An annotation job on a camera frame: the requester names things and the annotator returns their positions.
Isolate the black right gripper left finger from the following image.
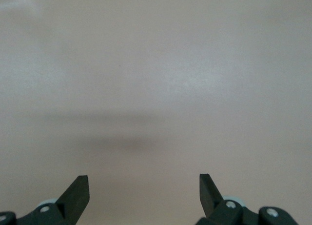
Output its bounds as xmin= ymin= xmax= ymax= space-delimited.
xmin=17 ymin=175 xmax=90 ymax=225

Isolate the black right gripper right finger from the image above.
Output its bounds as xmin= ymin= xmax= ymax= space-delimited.
xmin=196 ymin=173 xmax=244 ymax=225

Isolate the brown table mat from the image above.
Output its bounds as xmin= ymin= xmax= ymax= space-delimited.
xmin=0 ymin=0 xmax=312 ymax=225

